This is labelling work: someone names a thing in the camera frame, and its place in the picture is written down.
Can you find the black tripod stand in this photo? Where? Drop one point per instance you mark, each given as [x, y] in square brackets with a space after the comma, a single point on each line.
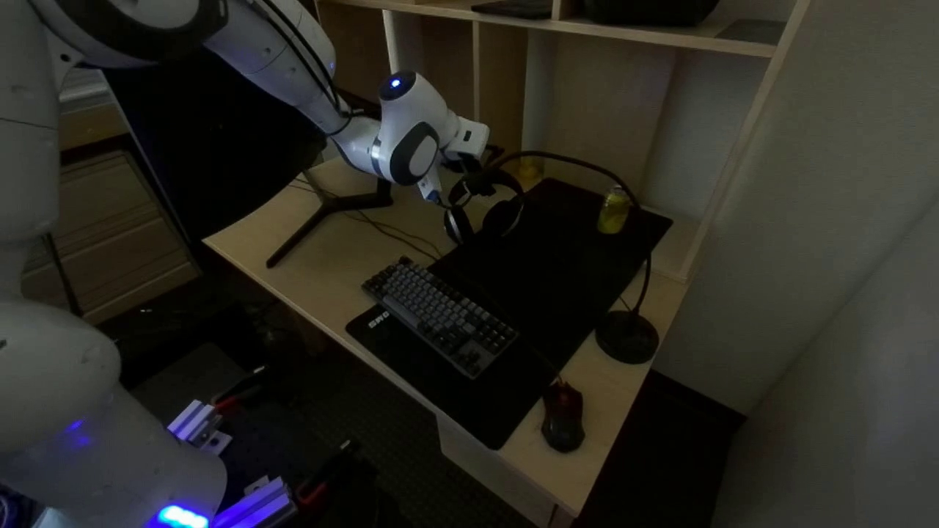
[323, 208]

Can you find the black desk mat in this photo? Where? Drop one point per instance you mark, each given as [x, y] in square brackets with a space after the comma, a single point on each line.
[568, 274]

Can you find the brown wooden cabinet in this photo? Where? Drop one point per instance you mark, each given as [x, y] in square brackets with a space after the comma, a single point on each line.
[107, 224]

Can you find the black gooseneck desk lamp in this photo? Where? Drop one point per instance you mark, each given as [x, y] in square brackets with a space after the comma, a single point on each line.
[625, 337]

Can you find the black curved monitor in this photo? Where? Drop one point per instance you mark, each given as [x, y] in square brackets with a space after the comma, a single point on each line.
[214, 147]

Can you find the black bag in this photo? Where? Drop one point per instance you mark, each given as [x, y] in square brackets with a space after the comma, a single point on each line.
[646, 13]

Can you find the black red computer mouse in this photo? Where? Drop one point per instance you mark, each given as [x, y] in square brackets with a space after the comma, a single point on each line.
[565, 415]

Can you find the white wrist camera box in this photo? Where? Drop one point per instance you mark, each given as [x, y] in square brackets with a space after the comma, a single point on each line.
[471, 135]

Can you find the light wooden shelf unit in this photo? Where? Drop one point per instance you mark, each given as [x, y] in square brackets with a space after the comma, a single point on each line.
[587, 107]

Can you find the black headphones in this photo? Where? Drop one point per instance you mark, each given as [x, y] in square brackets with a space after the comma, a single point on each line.
[459, 224]

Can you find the grey black keyboard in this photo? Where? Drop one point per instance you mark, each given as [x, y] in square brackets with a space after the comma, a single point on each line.
[440, 314]

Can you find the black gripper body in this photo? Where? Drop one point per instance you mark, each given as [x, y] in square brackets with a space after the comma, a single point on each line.
[475, 173]

